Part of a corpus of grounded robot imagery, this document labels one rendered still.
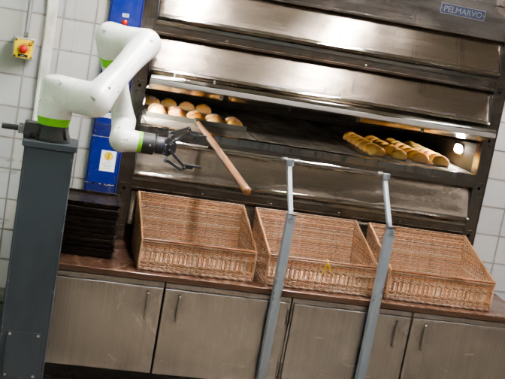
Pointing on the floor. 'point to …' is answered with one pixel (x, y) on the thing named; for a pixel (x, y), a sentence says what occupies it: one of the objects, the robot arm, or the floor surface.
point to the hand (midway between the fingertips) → (201, 151)
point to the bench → (250, 329)
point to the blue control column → (134, 8)
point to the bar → (290, 247)
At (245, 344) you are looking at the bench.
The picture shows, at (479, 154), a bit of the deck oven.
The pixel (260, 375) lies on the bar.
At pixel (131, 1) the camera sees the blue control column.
